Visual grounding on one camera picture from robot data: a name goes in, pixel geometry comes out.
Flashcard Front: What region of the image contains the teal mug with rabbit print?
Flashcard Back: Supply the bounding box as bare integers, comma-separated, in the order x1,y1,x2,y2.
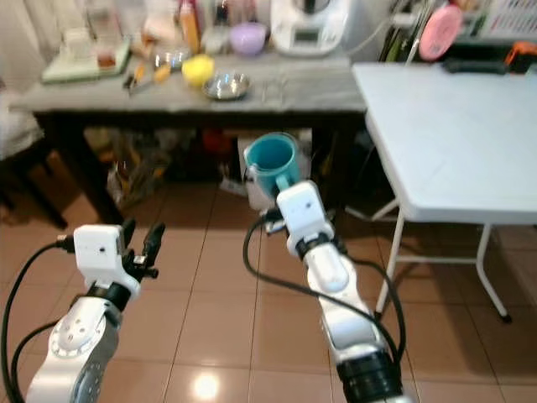
245,132,301,198

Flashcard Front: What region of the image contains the clear plastic bag with items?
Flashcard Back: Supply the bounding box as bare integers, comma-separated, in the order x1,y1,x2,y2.
107,130,173,211

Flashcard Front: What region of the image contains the red bag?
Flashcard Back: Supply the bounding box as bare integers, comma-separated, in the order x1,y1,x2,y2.
201,128,240,160

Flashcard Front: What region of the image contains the dark wooden chair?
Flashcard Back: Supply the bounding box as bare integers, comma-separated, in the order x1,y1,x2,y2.
0,126,70,232

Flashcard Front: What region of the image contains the white seat cushion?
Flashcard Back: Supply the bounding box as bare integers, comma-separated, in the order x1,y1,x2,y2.
0,91,44,162

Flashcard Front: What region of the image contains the pale green tray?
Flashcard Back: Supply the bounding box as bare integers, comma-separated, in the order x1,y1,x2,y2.
41,42,132,85

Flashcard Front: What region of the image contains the yellow plastic bowl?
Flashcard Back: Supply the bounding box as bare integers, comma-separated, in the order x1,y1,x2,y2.
182,54,216,89

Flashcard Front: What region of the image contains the small steel bowl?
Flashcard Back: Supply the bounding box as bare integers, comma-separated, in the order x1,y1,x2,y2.
153,48,192,71

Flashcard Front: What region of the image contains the clear plastic organizer box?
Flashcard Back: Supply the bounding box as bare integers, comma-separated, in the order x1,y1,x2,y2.
63,4,127,70

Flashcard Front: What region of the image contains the clear lidded food container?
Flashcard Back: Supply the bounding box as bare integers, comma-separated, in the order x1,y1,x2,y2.
201,27,232,56

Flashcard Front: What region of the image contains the clear bag of bread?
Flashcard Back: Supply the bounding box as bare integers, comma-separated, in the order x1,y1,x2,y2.
141,0,181,47

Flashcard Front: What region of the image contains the orange plastic bottle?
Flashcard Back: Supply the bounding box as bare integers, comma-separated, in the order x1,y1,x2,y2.
179,0,201,54

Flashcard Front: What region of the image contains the white curtain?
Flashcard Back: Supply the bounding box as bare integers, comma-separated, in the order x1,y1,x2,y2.
0,0,55,89

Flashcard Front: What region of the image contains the purple plastic bowl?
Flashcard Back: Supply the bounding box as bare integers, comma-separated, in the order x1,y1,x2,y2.
229,22,269,58

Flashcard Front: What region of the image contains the white kitchen appliance with display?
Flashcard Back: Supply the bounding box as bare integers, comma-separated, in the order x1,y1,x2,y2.
269,0,353,58

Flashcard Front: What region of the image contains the white folding table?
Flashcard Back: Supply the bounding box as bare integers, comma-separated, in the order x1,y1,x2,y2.
352,62,537,324

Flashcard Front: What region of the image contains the grey slanted metal pole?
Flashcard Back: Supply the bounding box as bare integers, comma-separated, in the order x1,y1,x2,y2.
404,13,433,66

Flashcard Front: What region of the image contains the pink round plastic object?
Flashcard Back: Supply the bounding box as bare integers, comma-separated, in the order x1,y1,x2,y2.
419,3,465,62

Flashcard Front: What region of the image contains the black flat device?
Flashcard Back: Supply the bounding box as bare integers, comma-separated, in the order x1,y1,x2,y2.
441,56,513,76

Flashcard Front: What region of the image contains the orange black tool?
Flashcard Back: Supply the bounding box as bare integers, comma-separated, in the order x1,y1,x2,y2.
503,40,537,72

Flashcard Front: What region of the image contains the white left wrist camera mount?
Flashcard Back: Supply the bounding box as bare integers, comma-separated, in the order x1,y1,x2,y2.
73,224,133,292

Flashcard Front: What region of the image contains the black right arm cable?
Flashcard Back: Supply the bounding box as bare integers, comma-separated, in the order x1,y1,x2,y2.
336,250,409,362
241,208,405,366

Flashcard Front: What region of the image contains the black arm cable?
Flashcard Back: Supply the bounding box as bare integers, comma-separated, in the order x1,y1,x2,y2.
336,250,409,362
8,319,68,403
241,208,405,366
0,237,76,403

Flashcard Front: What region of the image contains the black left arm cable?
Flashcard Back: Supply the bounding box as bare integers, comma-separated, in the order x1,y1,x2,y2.
0,237,76,403
8,319,68,403

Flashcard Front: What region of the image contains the orange handled kitchen utensil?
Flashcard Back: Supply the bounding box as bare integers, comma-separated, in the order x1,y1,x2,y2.
126,62,174,92

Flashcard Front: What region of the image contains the white wall calendar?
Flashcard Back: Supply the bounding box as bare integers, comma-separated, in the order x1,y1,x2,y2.
466,0,537,41

